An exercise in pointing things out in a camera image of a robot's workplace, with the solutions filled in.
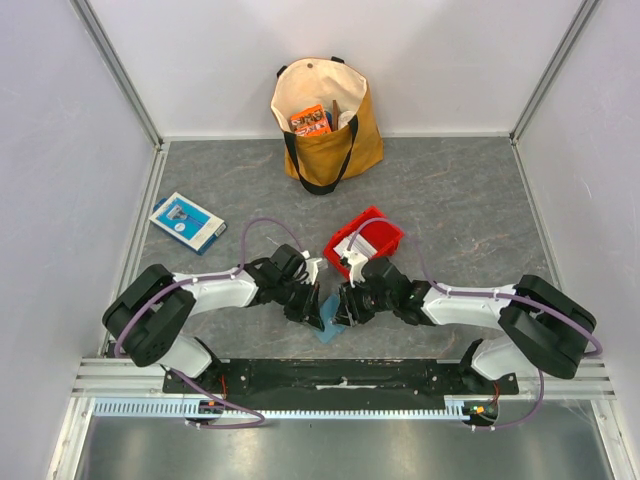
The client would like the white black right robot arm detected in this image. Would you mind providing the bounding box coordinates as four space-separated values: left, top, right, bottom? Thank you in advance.
335 252 602 394

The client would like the blue leather card holder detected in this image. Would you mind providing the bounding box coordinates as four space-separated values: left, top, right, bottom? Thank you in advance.
314 293 346 344

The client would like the brown item in bag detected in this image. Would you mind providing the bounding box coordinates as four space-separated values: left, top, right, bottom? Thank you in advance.
331 100 346 131

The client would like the orange snack packet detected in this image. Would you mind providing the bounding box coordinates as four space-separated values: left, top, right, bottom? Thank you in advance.
290 104 332 137

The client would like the blue white razor box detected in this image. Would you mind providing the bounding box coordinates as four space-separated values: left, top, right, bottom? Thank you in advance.
149 192 227 255

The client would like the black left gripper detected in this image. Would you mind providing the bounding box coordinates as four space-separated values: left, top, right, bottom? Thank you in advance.
274 277 323 332

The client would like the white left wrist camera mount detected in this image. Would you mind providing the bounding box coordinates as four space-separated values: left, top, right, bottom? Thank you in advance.
297 250 328 284

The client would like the aluminium frame rail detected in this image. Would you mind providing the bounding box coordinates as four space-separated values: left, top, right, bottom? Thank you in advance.
72 358 616 400

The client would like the stack of white cards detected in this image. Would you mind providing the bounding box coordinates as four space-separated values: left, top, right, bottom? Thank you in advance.
333 233 378 259

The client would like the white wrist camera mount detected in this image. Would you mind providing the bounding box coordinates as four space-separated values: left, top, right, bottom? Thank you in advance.
340 249 369 287
297 250 328 284

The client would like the red plastic bin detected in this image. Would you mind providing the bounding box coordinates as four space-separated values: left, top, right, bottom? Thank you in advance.
323 206 405 280

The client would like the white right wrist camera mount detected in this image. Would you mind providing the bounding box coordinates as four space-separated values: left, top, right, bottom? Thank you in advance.
340 249 369 287

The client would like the grey slotted cable duct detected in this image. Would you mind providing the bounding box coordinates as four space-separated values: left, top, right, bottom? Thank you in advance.
93 397 470 421

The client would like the brown tote bag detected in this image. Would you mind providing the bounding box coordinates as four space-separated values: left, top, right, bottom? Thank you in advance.
270 57 384 196

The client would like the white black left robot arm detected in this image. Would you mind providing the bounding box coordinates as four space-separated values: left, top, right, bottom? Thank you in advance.
102 244 326 393

